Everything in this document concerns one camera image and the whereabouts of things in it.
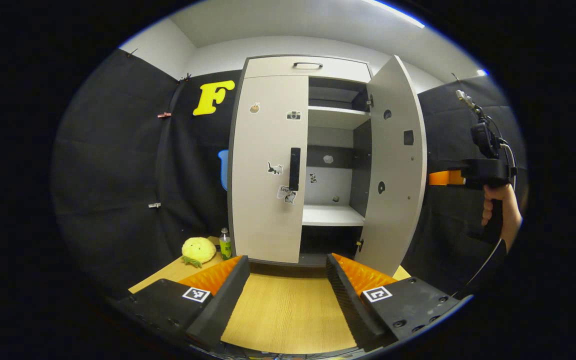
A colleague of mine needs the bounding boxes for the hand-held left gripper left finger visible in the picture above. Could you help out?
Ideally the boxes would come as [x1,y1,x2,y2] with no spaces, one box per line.
[115,255,251,352]

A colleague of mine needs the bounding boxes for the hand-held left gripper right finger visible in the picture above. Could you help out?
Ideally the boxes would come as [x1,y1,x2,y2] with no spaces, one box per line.
[326,252,464,352]

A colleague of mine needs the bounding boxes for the cabinet door with cat sticker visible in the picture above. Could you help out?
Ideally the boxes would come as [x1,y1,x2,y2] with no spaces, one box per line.
[354,55,428,277]

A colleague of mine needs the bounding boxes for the cabinet door with camera sticker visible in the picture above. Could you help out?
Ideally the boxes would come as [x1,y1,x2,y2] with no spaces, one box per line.
[230,75,310,264]

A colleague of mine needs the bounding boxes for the white double-door shoe cabinet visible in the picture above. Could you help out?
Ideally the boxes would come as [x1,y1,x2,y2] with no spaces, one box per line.
[227,54,428,277]

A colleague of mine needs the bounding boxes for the white cabinet shelf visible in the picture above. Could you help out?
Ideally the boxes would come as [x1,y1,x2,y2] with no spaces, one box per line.
[302,204,366,227]
[308,106,371,131]

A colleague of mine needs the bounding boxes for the green label bottle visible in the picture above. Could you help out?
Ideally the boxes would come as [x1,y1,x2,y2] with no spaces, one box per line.
[219,227,233,261]

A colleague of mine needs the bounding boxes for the yellow plush toy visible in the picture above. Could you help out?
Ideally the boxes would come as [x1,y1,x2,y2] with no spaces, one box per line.
[180,236,218,269]

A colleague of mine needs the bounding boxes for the black backdrop cloth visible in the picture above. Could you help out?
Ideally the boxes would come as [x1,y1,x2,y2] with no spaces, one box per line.
[50,48,528,301]

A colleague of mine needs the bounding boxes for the black door handle bar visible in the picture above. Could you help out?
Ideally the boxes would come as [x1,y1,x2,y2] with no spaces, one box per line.
[289,147,302,192]

